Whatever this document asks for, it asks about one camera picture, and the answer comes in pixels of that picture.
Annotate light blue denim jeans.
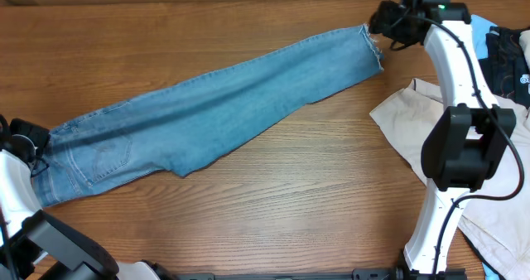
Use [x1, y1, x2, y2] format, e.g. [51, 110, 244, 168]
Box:
[32, 25, 383, 207]

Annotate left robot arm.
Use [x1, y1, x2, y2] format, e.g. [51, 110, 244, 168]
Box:
[1, 118, 160, 280]

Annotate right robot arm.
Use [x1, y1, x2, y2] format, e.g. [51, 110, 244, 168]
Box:
[352, 1, 516, 279]

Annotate light blue garment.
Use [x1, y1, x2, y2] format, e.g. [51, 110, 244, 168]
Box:
[471, 14, 496, 60]

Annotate dark navy printed garment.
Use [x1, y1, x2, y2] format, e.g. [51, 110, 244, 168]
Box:
[479, 27, 529, 108]

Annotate beige cloth garment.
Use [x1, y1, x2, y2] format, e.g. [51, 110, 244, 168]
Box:
[369, 77, 530, 280]

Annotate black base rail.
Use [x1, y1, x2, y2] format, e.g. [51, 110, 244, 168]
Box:
[145, 261, 468, 280]

